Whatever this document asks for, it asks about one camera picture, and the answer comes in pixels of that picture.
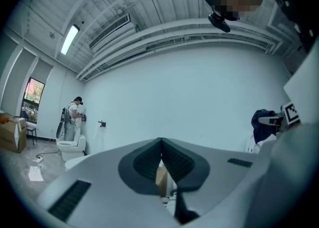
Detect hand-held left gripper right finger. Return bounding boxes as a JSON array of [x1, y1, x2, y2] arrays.
[[161, 137, 273, 225]]

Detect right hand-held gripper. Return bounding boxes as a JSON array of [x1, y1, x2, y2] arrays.
[[258, 101, 302, 133]]

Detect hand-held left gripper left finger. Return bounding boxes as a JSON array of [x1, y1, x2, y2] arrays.
[[37, 137, 180, 228]]

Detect blue-grey wiping cloth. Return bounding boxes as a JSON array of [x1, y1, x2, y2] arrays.
[[251, 108, 278, 145]]

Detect white low streamlined toilet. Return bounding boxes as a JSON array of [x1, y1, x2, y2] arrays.
[[65, 154, 94, 172]]

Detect white compact toilet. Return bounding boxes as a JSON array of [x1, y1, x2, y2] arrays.
[[56, 127, 87, 162]]

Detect large brown cardboard box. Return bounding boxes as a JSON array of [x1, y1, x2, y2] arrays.
[[156, 166, 168, 198]]

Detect black metal stool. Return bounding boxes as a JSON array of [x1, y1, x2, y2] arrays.
[[25, 125, 38, 146]]

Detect person's black clothing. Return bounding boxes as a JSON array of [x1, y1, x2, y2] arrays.
[[271, 0, 315, 54]]

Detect small brown cardboard box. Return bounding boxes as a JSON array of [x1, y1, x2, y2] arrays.
[[0, 113, 27, 153]]

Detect black-framed window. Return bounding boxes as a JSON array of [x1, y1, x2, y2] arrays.
[[21, 77, 46, 124]]

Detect long ceiling light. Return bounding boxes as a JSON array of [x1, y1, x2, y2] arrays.
[[60, 24, 80, 55]]

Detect white ceiling air vent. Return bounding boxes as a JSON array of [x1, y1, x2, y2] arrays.
[[89, 13, 132, 52]]

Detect black head-mounted camera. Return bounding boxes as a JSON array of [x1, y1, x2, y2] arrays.
[[208, 12, 231, 33]]

